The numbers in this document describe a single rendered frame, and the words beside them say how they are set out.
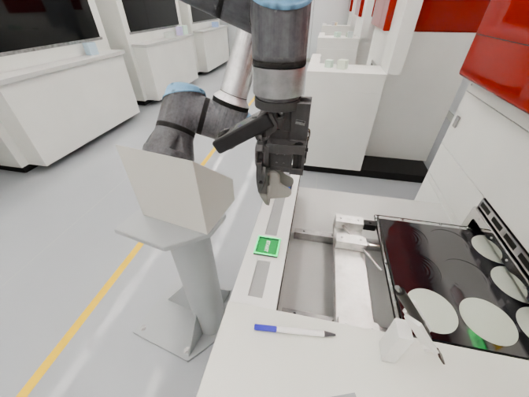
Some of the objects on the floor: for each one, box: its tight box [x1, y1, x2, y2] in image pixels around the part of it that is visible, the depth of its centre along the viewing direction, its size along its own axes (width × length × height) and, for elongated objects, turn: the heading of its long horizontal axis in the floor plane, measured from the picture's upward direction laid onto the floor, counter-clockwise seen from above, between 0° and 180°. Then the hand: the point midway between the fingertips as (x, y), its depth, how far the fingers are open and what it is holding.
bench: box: [0, 0, 140, 173], centre depth 272 cm, size 108×180×200 cm, turn 168°
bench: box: [94, 0, 198, 106], centre depth 441 cm, size 108×180×200 cm, turn 168°
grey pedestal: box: [114, 208, 231, 362], centre depth 119 cm, size 51×44×82 cm
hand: (264, 198), depth 51 cm, fingers closed
